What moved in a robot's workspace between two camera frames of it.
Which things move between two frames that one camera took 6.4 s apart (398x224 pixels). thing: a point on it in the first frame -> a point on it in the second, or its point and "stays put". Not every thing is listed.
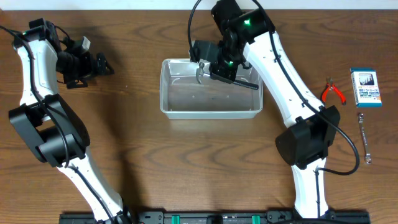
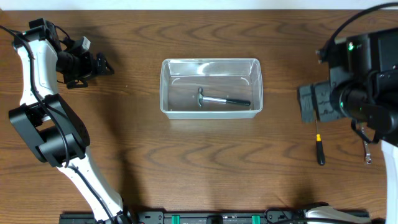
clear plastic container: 182,96 stays put
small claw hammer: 199,72 -> 220,100
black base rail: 217,217 stays put
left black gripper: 94,66 stays put
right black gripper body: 233,80 -> 325,101
